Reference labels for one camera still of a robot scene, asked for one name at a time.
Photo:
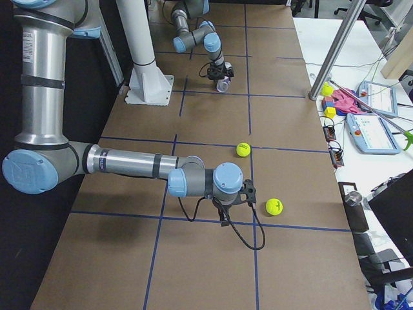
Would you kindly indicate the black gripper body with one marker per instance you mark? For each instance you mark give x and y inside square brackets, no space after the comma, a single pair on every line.
[217,72]
[223,207]

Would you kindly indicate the aluminium frame post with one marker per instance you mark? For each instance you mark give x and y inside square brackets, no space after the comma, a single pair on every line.
[345,28]

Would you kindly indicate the reach grabber stick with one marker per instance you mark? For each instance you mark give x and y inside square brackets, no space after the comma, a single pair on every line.
[406,133]

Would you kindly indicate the yellow cube block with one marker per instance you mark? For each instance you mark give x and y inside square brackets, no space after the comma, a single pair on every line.
[329,112]

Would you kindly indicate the black monitor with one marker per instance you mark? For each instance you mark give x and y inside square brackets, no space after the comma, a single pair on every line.
[391,203]

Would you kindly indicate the near teach pendant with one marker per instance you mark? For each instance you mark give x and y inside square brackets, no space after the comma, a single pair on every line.
[371,135]

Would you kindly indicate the orange circuit board near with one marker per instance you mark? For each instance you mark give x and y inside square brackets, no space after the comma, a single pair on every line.
[336,156]

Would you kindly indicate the yellow tennis ball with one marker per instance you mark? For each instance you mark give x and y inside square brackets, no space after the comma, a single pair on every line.
[243,149]
[274,206]

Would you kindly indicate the steel cylinder weight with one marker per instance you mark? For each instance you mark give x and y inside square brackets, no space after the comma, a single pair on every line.
[353,198]

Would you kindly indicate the orange circuit board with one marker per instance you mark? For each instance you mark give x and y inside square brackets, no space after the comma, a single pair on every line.
[336,156]
[329,132]

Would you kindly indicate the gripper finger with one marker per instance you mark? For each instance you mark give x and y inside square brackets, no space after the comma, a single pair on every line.
[226,220]
[221,218]

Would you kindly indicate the spare tennis ball one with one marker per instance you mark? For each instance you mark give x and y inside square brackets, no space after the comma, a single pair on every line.
[327,89]

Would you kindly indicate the pink cloth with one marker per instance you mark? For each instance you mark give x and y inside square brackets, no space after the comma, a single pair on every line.
[345,103]

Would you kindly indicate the orange circuit board far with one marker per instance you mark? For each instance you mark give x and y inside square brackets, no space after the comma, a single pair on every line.
[329,132]

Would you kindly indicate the far teach pendant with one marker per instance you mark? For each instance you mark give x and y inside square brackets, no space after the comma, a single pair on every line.
[379,96]

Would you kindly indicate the teach pendant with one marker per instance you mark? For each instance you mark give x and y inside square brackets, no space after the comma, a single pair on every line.
[371,135]
[379,96]

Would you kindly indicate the blue cube block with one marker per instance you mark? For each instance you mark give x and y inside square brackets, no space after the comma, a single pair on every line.
[328,104]

